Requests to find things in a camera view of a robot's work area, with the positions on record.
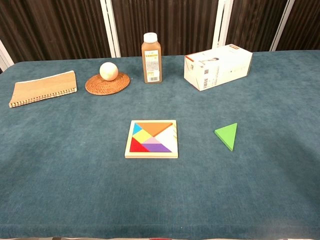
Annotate white screen frame post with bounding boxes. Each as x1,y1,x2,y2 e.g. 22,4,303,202
99,0,117,59
211,0,227,50
0,39,15,73
106,0,122,58
269,0,296,52
219,0,235,49

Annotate red triangle tangram piece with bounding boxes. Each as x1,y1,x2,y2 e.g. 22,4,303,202
129,137,151,153

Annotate white cardboard box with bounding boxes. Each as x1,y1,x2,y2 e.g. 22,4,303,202
183,44,253,92

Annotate purple parallelogram tangram piece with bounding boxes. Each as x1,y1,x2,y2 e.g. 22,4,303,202
141,143,173,153

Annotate brown spiral notebook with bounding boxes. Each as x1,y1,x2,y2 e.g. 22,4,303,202
8,70,78,109

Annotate orange triangle tangram piece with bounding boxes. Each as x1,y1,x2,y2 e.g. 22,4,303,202
134,122,174,138

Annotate pink triangle tangram piece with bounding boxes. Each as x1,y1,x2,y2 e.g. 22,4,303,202
141,136,163,145

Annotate dark slatted screen panel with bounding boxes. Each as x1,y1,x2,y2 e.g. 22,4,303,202
0,0,112,65
276,0,320,52
111,0,221,58
225,0,291,52

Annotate brown drink bottle white cap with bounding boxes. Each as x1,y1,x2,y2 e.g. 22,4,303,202
141,32,163,84

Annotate round woven rattan coaster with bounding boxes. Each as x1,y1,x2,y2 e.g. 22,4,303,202
84,71,131,96

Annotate green triangle tangram piece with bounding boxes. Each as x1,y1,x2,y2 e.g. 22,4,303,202
214,122,238,152

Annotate teal tablecloth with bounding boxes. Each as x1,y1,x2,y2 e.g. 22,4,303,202
0,49,320,240

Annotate blue triangle tangram piece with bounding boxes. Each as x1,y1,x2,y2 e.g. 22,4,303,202
132,123,144,136

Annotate wooden tangram tray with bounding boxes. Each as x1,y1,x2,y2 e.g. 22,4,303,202
124,119,179,159

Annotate pale wooden ball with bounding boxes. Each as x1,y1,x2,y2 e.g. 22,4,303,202
99,61,119,82

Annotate yellow square tangram piece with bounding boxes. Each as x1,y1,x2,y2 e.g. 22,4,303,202
132,129,155,145

